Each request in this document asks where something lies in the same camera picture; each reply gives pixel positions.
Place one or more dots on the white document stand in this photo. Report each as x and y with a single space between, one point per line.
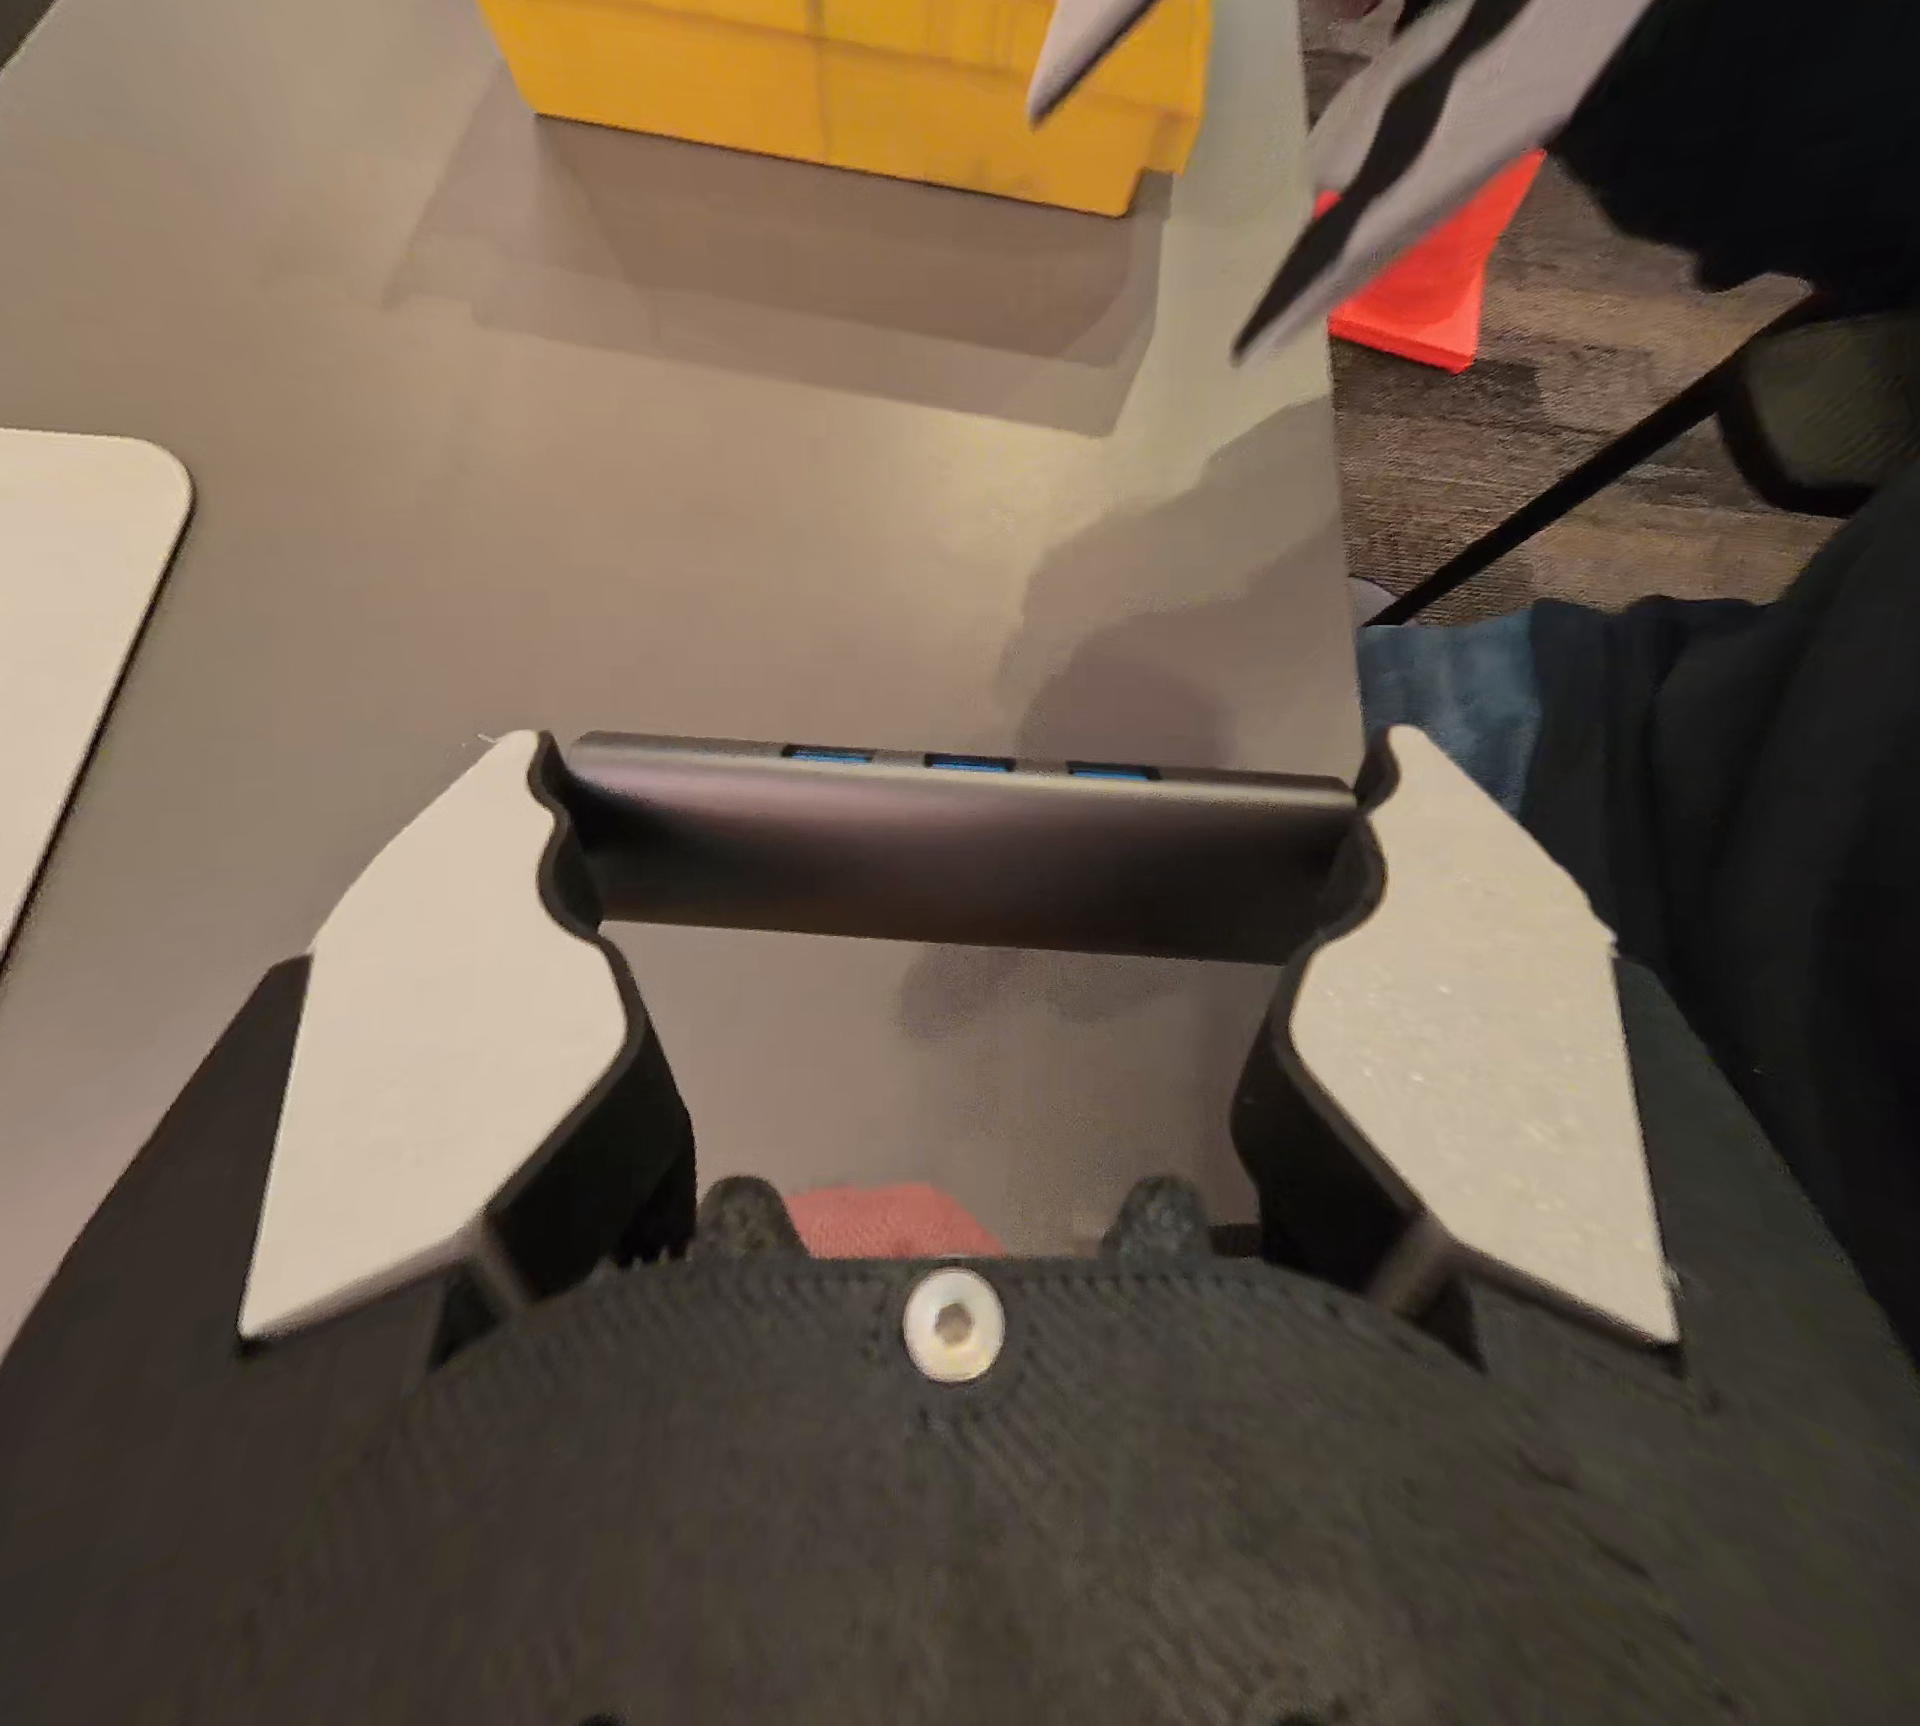
61 646

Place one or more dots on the yellow plastic bin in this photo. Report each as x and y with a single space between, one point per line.
810 1

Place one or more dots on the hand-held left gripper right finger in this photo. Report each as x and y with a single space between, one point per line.
1484 1067

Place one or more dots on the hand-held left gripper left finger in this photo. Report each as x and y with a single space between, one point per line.
434 1050

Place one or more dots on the orange traffic cone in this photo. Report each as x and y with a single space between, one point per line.
1425 270

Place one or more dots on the person's jeans legs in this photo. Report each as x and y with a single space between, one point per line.
1449 706

